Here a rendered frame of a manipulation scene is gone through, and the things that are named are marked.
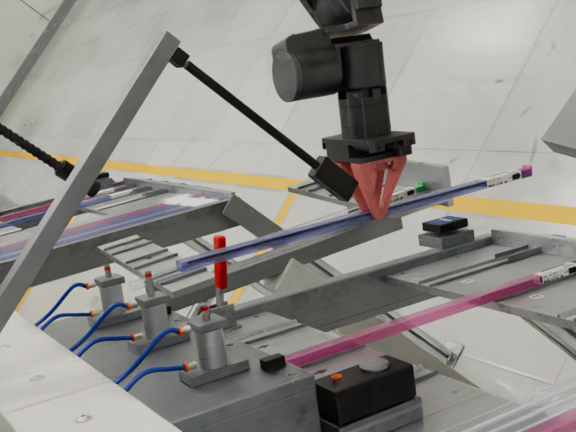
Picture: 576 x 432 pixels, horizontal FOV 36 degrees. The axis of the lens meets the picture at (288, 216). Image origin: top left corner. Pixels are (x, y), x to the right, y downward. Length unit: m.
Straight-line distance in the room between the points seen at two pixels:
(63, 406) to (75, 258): 1.15
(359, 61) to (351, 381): 0.42
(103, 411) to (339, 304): 0.56
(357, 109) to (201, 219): 0.92
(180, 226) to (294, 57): 0.94
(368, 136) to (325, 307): 0.24
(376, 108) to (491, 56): 1.92
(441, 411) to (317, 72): 0.40
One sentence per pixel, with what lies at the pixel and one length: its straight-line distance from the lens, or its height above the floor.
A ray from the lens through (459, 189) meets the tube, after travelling 1.10.
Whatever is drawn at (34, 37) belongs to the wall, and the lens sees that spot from 8.65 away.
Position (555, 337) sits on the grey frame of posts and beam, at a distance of 1.43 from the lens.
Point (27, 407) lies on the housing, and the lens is 0.64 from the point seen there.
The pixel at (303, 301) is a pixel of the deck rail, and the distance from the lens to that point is 1.08.
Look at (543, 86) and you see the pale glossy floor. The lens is 2.64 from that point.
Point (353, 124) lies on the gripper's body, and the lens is 0.99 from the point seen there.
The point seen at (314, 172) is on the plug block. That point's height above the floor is 1.17.
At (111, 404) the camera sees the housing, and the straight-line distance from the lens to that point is 0.62.
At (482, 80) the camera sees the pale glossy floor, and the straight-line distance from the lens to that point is 2.84.
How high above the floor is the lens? 1.54
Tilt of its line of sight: 29 degrees down
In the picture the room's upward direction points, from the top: 54 degrees counter-clockwise
